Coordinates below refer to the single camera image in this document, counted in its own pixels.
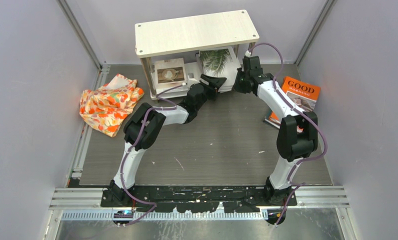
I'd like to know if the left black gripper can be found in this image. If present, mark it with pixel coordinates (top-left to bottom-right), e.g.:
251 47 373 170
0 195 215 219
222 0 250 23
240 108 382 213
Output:
196 75 227 111

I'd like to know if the palm leaf cover book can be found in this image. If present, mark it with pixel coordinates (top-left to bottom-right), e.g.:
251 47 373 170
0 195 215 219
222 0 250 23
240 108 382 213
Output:
198 46 242 89

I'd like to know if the afternoon tea book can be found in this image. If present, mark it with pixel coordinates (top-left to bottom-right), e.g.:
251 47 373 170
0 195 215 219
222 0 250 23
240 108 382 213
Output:
153 58 188 99

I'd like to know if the orange good morning book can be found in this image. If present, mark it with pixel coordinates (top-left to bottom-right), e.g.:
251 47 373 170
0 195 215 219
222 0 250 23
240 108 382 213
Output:
280 76 321 112

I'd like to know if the white grey cover book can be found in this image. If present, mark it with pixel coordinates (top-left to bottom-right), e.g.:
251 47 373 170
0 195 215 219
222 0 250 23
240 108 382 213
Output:
197 59 241 93

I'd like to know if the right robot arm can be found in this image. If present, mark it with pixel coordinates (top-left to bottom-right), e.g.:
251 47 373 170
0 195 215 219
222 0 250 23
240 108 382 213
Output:
233 56 318 206

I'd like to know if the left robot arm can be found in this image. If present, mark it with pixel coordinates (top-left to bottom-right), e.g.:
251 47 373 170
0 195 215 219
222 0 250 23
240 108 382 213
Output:
101 74 227 207

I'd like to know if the teal cover book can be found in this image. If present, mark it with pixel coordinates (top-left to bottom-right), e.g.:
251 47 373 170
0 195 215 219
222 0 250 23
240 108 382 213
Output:
263 111 281 129

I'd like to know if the white two-tier shelf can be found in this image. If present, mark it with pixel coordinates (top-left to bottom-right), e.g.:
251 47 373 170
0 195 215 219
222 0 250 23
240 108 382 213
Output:
134 9 260 98

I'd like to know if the orange floral cloth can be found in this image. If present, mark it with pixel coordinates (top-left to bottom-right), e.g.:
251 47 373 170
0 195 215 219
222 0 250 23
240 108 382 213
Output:
79 73 145 138

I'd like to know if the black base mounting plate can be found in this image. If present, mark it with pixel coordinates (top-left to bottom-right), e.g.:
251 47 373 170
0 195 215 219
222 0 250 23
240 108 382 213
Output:
108 185 297 213

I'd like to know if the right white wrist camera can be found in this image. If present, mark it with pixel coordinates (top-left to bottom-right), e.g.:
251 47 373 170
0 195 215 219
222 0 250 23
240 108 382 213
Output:
244 50 252 58

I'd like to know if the aluminium rail frame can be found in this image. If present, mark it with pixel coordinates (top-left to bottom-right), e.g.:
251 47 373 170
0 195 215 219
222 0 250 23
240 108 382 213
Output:
45 64 349 240

